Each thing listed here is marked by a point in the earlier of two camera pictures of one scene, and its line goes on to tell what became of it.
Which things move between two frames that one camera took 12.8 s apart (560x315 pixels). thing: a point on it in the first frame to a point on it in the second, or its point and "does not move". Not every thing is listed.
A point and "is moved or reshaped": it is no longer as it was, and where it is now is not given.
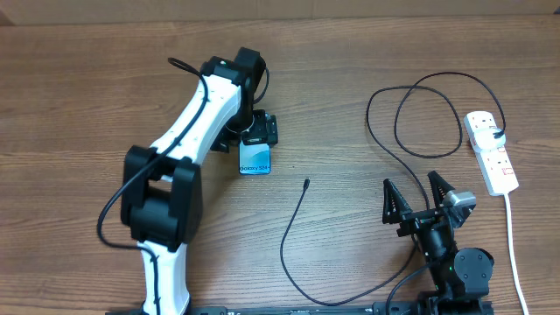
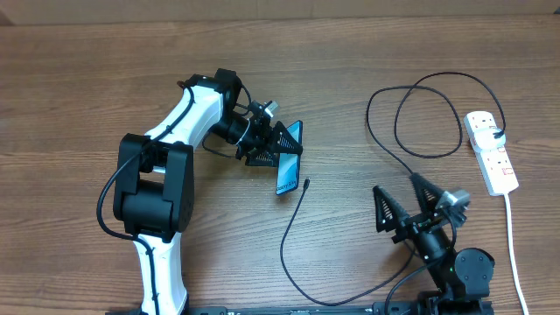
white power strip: [495, 164] does not move
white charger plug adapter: [485, 139] does not move
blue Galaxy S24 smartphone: [254, 159] is moved or reshaped
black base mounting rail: [380, 307] does not move
